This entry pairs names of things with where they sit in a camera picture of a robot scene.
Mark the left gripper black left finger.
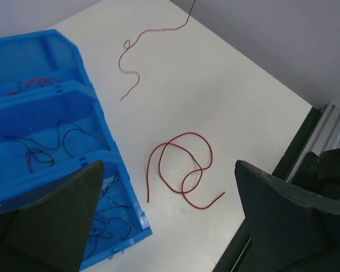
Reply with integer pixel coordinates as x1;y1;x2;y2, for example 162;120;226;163
0;160;104;271

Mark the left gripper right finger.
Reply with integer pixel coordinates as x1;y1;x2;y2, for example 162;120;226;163
215;159;340;272

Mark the black thin cable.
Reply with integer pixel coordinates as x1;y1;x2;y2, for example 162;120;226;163
87;171;148;256

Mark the red cable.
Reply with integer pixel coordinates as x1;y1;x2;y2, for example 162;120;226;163
118;0;198;101
146;131;226;210
5;76;63;96

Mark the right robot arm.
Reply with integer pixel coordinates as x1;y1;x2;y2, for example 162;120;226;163
291;148;340;201

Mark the blue plastic compartment bin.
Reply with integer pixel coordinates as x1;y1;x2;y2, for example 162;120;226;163
0;30;152;271

